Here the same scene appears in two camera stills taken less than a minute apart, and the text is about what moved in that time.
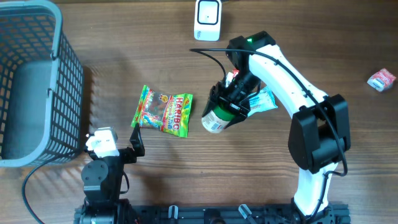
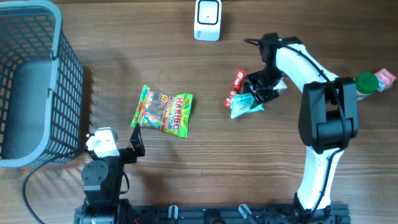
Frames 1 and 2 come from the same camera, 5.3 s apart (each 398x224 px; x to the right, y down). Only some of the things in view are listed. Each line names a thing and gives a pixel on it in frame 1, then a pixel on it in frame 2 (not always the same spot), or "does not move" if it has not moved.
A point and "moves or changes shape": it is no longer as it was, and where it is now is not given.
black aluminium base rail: (227, 214) does not move
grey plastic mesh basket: (41, 86) does not move
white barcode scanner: (208, 20) does not move
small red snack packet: (382, 80) does not move
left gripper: (127, 153) does not move
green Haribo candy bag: (168, 113) does not move
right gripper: (240, 107) -> (259, 96)
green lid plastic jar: (214, 121) -> (366, 83)
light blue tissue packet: (261, 101) moves or changes shape
